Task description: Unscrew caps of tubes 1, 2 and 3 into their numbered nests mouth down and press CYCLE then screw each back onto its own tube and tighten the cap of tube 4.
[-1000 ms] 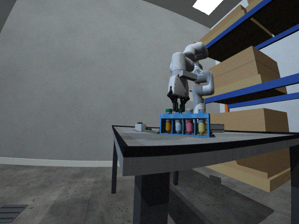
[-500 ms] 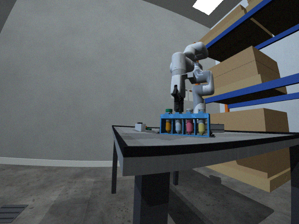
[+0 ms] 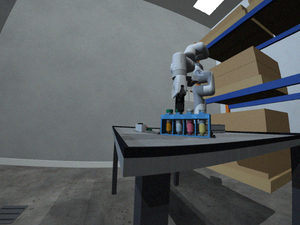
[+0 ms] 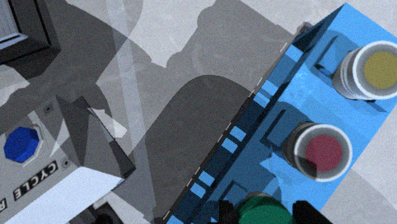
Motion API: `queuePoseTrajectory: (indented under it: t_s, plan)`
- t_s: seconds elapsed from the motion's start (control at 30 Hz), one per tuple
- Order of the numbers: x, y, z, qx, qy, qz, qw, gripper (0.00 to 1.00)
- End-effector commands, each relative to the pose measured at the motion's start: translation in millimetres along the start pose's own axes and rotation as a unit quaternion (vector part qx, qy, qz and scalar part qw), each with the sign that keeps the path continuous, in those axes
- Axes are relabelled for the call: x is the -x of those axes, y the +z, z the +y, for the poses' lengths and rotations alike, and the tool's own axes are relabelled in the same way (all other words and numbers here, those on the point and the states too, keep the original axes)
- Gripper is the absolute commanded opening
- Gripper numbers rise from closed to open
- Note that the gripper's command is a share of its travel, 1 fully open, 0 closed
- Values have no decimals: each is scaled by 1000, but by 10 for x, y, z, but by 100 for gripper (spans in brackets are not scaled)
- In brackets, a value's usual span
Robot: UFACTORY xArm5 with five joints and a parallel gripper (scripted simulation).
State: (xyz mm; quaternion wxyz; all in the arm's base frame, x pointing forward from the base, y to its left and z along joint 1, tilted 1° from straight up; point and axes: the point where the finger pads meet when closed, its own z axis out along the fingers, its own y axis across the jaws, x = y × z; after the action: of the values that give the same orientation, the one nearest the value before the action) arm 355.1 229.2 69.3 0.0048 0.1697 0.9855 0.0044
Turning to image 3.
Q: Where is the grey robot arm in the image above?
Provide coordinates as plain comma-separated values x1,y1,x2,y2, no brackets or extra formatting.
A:
170,42,215,114

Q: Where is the black table edge trim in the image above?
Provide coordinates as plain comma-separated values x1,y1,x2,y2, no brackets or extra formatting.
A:
112,126,300,158

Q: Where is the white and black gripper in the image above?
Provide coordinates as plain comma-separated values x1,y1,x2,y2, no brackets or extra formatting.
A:
172,75,187,112

